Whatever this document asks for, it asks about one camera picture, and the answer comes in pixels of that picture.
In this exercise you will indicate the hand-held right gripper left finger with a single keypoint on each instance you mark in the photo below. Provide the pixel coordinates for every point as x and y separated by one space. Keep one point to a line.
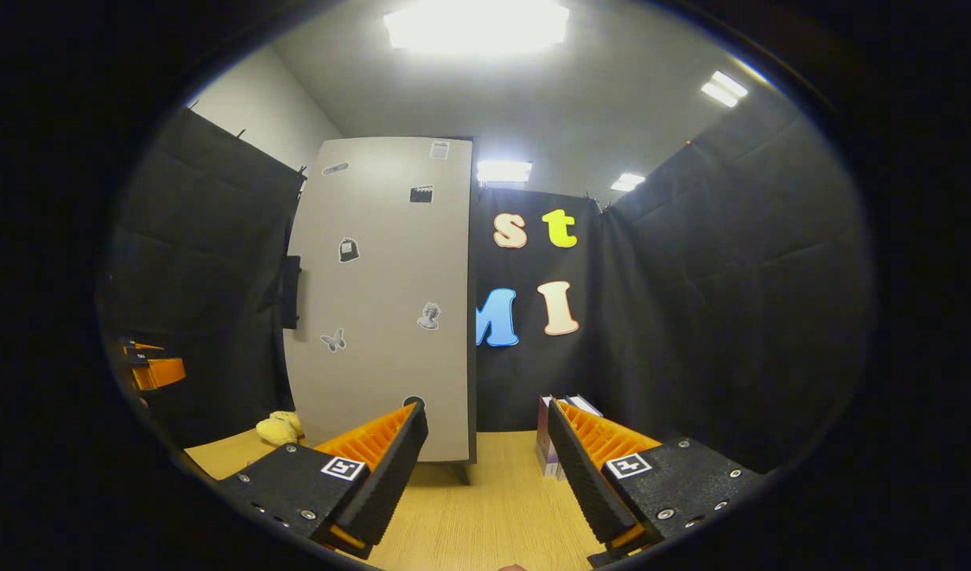
390 476

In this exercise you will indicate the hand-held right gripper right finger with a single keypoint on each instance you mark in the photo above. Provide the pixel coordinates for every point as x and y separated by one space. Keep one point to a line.
584 484

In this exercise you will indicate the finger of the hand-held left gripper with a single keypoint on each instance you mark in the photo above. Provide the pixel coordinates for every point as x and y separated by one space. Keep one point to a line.
162 373
144 346

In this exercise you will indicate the grey cabinet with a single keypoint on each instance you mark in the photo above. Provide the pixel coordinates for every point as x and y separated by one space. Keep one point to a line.
473 381

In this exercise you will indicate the beige cabinet door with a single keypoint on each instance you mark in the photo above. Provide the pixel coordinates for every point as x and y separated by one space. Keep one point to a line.
382 277

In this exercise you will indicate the white book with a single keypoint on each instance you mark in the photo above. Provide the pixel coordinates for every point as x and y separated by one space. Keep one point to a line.
584 404

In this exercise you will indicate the cream plush toy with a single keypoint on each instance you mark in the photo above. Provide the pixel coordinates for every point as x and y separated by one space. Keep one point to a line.
279 428

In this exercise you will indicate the black backdrop cloth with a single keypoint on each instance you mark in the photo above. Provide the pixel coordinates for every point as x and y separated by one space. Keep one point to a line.
715 301

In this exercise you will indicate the small ceiling light panel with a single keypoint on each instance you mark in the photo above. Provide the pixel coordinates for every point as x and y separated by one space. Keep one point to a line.
724 89
628 182
504 171

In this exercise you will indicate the large ceiling light panel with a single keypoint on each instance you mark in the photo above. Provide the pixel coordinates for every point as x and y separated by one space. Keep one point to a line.
477 25

